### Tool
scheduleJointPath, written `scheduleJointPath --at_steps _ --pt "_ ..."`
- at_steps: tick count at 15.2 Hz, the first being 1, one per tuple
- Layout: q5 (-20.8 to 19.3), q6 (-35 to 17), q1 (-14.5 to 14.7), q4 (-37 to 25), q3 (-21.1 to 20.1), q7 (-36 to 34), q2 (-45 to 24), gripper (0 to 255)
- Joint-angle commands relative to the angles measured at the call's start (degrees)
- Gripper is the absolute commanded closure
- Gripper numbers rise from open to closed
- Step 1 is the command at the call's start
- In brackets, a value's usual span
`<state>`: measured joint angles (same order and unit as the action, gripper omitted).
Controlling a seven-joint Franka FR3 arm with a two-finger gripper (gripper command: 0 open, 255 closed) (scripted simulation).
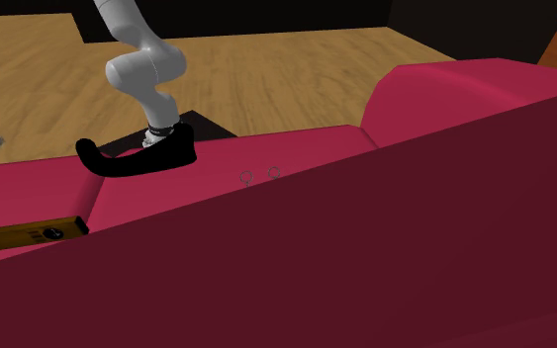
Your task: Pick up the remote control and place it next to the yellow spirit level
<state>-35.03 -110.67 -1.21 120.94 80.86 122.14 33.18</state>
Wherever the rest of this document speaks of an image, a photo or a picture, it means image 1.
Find black robot stand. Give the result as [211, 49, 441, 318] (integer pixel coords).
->
[96, 109, 238, 159]

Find red sofa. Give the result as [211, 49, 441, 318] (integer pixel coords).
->
[0, 57, 557, 348]

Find black curved object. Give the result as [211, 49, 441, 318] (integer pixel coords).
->
[74, 122, 199, 179]

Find yellow-brown spirit level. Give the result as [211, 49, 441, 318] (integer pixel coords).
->
[0, 216, 91, 256]

